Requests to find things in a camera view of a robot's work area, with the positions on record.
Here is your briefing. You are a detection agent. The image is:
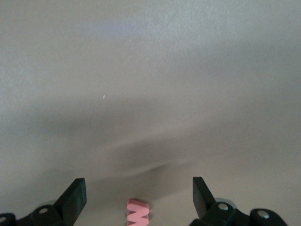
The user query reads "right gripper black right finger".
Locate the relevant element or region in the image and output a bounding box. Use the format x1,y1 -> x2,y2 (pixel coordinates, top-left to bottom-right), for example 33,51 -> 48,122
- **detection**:
189,176 -> 290,226

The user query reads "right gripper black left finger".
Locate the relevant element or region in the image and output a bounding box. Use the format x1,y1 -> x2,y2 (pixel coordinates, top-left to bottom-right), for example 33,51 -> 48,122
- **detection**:
0,178 -> 87,226

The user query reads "red foam lowercase w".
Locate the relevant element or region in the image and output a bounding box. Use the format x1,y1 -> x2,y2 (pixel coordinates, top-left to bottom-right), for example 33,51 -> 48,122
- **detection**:
126,198 -> 150,226

